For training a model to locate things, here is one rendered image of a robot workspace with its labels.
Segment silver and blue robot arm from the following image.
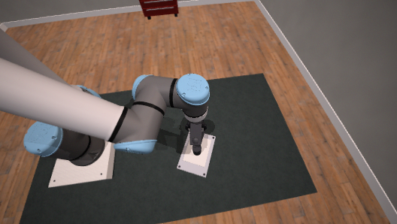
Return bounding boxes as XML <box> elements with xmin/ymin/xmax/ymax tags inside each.
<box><xmin>0</xmin><ymin>29</ymin><xmax>210</xmax><ymax>166</ymax></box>

